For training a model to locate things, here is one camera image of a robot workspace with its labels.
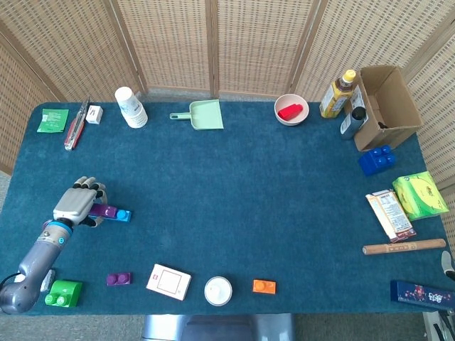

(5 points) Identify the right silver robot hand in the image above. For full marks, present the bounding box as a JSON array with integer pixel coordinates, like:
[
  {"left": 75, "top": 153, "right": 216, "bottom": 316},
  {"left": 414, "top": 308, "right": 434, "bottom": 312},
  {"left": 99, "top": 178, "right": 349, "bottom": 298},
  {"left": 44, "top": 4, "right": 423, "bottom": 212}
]
[{"left": 441, "top": 250, "right": 455, "bottom": 281}]

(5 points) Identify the purple sloped one-stud block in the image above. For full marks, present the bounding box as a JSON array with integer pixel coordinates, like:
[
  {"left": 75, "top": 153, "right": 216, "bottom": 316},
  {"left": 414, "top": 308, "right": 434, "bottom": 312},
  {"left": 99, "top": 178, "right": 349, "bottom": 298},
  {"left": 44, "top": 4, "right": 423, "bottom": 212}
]
[{"left": 88, "top": 202, "right": 119, "bottom": 218}]

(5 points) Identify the brown cardboard box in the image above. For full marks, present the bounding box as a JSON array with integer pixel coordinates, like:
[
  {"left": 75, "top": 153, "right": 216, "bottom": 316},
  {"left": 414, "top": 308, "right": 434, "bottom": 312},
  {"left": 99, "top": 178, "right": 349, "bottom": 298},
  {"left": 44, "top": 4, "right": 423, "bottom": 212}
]
[{"left": 350, "top": 65, "right": 424, "bottom": 152}]

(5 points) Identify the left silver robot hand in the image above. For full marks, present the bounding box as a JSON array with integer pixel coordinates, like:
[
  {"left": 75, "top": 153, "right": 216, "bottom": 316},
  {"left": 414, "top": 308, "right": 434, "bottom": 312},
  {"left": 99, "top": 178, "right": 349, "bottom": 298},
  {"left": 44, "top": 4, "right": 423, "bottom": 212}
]
[{"left": 53, "top": 176, "right": 107, "bottom": 228}]

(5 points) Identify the bamboo folding screen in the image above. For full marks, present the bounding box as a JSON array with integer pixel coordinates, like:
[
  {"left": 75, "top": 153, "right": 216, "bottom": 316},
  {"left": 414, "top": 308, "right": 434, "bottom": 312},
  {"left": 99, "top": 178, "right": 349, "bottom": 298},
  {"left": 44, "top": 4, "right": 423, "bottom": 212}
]
[{"left": 0, "top": 0, "right": 455, "bottom": 246}]

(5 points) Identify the green two-stud block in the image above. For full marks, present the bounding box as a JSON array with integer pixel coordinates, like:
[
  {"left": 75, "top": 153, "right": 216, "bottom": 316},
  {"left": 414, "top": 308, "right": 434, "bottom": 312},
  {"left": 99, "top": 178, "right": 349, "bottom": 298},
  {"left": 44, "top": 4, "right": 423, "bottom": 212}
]
[{"left": 44, "top": 279, "right": 84, "bottom": 308}]

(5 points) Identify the green packet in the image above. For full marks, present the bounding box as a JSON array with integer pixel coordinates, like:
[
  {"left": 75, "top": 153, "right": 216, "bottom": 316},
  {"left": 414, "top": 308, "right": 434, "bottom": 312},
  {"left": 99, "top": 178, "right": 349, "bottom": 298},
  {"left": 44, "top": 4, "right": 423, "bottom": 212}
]
[{"left": 36, "top": 108, "right": 70, "bottom": 134}]

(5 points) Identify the stack of white paper cups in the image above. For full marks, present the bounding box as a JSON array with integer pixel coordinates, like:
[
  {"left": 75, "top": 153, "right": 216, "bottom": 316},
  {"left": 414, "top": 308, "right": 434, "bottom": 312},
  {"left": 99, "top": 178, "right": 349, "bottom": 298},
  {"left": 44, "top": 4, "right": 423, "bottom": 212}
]
[{"left": 114, "top": 86, "right": 149, "bottom": 129}]

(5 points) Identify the white box with red frame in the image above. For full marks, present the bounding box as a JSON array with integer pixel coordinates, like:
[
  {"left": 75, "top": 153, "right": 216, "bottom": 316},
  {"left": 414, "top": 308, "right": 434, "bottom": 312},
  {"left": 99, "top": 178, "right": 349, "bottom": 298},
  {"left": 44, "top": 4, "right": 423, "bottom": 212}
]
[{"left": 146, "top": 263, "right": 192, "bottom": 301}]

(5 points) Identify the small white box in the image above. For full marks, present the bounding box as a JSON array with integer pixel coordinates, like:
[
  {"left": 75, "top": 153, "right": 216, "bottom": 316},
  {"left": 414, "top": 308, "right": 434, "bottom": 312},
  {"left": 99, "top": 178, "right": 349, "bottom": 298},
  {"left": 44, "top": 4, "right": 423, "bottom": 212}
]
[{"left": 85, "top": 104, "right": 105, "bottom": 125}]

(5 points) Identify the clear jar with white lid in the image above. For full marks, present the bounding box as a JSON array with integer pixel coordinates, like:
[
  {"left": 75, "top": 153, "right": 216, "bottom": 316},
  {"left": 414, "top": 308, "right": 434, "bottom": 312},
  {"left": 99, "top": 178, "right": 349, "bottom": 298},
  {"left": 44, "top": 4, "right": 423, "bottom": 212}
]
[{"left": 203, "top": 276, "right": 233, "bottom": 307}]

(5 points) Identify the orange sloped one-stud block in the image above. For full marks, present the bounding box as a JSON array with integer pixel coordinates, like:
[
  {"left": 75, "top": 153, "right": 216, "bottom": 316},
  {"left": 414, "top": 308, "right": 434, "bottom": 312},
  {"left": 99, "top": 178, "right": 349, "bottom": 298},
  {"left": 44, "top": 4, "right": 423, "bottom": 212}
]
[{"left": 252, "top": 279, "right": 277, "bottom": 295}]

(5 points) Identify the wooden stick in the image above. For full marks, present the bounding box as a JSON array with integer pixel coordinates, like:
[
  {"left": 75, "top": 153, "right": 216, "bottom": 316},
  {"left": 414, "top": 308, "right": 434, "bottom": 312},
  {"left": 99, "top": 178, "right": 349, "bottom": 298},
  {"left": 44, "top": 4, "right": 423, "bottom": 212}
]
[{"left": 362, "top": 238, "right": 446, "bottom": 256}]

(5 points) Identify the light blue four-stud block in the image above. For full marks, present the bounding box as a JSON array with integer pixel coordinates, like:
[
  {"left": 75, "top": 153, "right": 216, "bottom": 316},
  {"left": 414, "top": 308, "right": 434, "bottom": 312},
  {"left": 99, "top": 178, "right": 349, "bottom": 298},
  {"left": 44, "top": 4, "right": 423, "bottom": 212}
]
[{"left": 97, "top": 208, "right": 132, "bottom": 224}]

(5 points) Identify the purple two-stud block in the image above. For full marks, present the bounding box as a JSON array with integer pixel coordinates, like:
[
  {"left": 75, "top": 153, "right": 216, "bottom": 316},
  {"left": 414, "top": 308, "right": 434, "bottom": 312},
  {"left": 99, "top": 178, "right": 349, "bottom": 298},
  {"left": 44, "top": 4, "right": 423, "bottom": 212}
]
[{"left": 106, "top": 272, "right": 132, "bottom": 287}]

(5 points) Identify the blue table cloth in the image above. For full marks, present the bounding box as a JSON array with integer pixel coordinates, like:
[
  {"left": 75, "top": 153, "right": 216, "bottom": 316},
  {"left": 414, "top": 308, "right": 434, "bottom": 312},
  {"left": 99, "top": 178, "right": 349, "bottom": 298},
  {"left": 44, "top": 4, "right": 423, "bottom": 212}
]
[{"left": 0, "top": 102, "right": 455, "bottom": 316}]

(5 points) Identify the yellow-green box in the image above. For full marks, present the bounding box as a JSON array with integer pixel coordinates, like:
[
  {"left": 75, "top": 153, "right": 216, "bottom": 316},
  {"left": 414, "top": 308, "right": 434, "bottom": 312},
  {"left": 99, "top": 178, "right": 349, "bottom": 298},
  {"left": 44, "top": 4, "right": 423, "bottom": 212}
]
[{"left": 392, "top": 170, "right": 450, "bottom": 222}]

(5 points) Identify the dark blue patterned box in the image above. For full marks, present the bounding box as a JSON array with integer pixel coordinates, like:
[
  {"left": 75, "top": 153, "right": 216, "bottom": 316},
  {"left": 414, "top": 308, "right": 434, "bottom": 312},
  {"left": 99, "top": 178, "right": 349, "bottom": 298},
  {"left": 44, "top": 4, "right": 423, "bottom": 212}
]
[{"left": 390, "top": 279, "right": 455, "bottom": 313}]

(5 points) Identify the red block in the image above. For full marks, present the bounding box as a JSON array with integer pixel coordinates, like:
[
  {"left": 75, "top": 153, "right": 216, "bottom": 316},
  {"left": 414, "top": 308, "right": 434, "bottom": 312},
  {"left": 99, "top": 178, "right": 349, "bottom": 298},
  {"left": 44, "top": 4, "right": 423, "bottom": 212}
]
[{"left": 277, "top": 103, "right": 304, "bottom": 121}]

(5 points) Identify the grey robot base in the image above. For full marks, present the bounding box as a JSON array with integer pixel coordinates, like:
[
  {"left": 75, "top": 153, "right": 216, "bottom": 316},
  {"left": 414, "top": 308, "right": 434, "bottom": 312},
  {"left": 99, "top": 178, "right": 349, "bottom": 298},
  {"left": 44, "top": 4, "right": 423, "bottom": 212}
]
[{"left": 141, "top": 313, "right": 296, "bottom": 341}]

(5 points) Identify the dark blue stud block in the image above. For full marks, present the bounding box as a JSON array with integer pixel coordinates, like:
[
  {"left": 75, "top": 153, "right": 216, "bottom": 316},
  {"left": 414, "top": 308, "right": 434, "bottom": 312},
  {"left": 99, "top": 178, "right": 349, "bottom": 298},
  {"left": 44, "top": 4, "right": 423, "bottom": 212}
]
[{"left": 358, "top": 144, "right": 397, "bottom": 177}]

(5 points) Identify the beige bowl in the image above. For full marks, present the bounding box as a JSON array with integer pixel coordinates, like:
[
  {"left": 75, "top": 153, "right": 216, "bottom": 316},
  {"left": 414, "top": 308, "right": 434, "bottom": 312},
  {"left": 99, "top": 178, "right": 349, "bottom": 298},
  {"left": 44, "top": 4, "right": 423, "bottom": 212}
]
[{"left": 274, "top": 93, "right": 310, "bottom": 126}]

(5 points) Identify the orange and white carton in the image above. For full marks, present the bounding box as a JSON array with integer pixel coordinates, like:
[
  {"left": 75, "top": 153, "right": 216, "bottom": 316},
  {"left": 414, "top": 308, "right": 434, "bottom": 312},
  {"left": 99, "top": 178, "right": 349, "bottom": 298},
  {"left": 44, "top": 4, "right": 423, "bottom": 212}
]
[{"left": 365, "top": 189, "right": 417, "bottom": 244}]

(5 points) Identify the light green dustpan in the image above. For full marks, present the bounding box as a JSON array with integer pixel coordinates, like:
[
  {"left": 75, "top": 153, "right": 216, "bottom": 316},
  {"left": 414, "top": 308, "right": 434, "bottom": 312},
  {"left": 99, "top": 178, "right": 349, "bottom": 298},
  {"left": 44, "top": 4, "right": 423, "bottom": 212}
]
[{"left": 169, "top": 99, "right": 225, "bottom": 131}]

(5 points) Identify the black cable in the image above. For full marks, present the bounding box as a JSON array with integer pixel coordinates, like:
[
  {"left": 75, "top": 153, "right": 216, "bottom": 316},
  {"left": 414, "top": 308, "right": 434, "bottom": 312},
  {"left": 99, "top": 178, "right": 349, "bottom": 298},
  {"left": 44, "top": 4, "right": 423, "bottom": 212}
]
[{"left": 0, "top": 271, "right": 23, "bottom": 291}]

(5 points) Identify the dark grey bottle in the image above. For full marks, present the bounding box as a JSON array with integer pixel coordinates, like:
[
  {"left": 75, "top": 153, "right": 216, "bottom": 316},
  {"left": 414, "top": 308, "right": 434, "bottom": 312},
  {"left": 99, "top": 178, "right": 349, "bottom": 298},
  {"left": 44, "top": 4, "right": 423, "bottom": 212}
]
[{"left": 339, "top": 106, "right": 367, "bottom": 141}]

